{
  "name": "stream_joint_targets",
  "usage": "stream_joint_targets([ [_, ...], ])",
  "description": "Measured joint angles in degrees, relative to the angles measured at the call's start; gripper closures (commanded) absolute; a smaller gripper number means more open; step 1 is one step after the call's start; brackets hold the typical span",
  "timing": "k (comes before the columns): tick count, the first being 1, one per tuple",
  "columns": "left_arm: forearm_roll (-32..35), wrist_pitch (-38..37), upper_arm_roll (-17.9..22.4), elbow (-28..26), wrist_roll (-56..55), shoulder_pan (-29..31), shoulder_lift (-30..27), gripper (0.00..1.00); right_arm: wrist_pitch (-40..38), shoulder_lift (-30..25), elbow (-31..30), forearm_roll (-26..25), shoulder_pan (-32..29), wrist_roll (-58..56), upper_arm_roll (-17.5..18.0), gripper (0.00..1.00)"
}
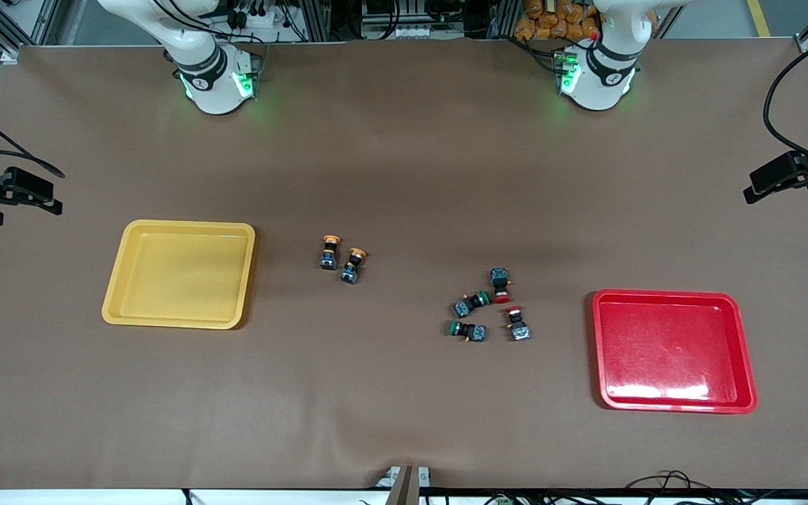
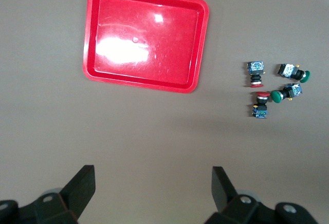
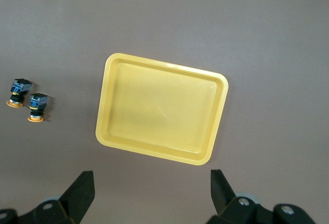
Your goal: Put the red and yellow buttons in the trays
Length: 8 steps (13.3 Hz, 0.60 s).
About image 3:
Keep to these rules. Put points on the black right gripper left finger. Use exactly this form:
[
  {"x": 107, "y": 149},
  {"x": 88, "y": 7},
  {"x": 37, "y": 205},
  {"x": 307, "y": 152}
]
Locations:
[{"x": 79, "y": 195}]

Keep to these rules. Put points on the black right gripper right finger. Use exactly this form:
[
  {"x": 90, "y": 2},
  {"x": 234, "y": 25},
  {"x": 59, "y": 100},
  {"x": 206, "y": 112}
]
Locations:
[{"x": 222, "y": 195}]

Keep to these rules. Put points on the yellow mushroom push button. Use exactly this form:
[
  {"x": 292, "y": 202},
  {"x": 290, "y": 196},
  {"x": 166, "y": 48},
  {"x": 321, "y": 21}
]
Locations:
[
  {"x": 21, "y": 86},
  {"x": 38, "y": 103}
]

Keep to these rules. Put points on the yellow plastic tray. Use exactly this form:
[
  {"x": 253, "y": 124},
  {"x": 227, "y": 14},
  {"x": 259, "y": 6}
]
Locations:
[{"x": 159, "y": 105}]

